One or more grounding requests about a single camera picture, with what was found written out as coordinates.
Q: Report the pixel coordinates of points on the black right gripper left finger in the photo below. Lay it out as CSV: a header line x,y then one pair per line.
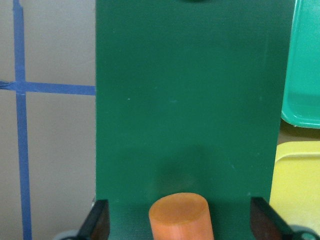
x,y
97,224

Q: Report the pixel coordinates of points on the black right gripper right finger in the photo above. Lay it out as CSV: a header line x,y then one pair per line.
x,y
265,223

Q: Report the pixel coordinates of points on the plain orange cylinder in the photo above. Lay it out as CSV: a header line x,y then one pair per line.
x,y
181,216

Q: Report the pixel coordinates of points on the yellow plastic tray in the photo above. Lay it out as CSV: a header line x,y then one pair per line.
x,y
295,189

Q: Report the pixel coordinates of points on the green plastic tray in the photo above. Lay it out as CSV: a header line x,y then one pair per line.
x,y
301,98

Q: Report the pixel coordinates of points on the green conveyor belt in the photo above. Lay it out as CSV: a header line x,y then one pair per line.
x,y
188,99

